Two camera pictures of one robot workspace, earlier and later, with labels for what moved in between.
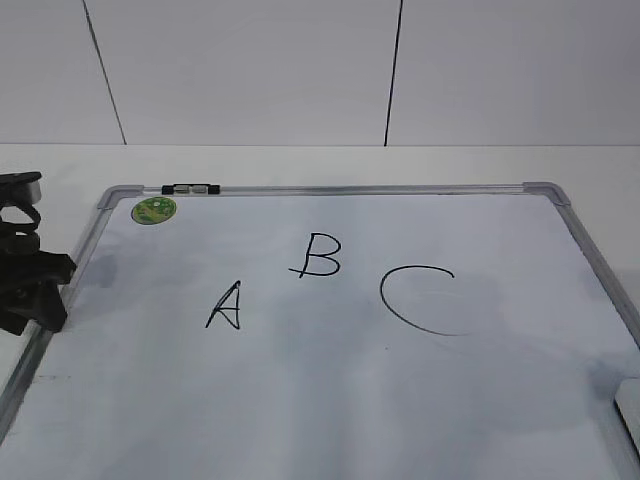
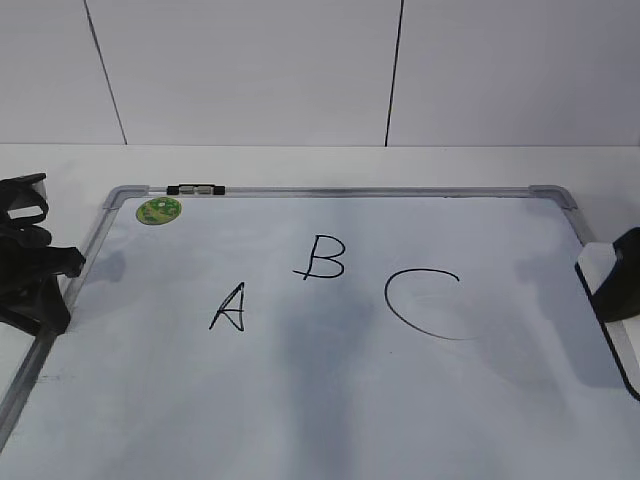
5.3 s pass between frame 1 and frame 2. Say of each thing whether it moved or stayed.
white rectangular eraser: moved
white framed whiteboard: stayed
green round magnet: stayed
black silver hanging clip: stayed
